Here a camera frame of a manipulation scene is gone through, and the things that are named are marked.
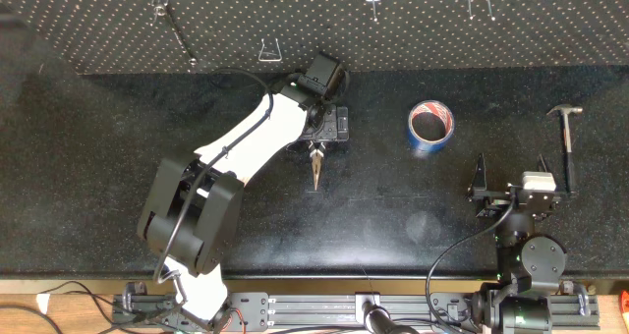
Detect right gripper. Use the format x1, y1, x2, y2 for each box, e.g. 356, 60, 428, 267
467, 152, 562, 222

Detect needle-nose pliers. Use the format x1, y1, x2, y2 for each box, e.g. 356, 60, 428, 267
308, 141, 327, 193

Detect black pegboard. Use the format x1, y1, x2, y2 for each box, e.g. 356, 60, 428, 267
0, 0, 629, 77

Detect hammer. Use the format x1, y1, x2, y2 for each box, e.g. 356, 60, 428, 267
545, 103, 585, 196

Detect roll of blue tape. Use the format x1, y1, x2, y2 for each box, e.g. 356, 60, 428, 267
407, 99, 456, 154

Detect metal hook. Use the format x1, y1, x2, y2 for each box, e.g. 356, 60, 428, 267
458, 0, 497, 23
150, 0, 171, 27
364, 0, 384, 24
257, 37, 284, 64

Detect wrench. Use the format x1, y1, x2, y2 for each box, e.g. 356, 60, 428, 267
152, 2, 200, 68

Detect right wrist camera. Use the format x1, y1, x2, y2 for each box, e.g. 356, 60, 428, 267
520, 170, 558, 194

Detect black cable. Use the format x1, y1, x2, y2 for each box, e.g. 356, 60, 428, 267
152, 67, 275, 284
425, 197, 518, 333

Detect mounting rail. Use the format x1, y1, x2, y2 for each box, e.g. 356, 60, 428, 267
112, 280, 601, 334

